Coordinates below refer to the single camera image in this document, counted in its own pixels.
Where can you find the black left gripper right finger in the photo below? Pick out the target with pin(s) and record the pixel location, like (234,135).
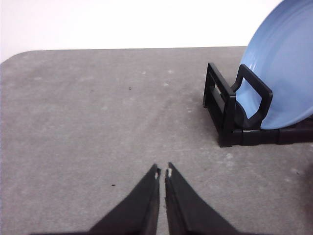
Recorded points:
(187,212)

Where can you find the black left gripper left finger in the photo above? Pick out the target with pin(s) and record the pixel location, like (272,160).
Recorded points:
(137,213)

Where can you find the black plate rack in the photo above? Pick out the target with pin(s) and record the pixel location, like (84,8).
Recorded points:
(230,124)

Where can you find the blue plate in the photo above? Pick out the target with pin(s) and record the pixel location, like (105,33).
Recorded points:
(280,52)

